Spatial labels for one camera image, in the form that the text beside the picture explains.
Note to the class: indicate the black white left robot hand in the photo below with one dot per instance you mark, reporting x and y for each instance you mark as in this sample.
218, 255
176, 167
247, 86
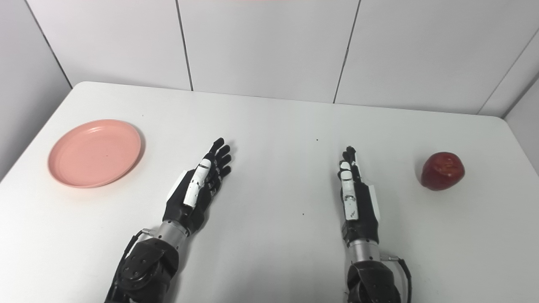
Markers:
198, 185

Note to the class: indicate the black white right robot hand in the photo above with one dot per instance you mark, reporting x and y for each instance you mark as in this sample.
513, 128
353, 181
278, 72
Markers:
358, 210

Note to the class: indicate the red apple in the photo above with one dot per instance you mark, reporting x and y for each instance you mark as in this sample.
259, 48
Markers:
442, 171

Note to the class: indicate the pink plastic plate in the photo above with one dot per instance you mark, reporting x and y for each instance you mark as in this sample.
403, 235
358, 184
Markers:
94, 153

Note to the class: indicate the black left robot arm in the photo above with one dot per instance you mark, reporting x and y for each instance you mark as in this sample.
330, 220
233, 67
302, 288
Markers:
147, 265

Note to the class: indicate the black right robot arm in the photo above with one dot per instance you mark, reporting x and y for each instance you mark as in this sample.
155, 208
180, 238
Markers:
372, 282

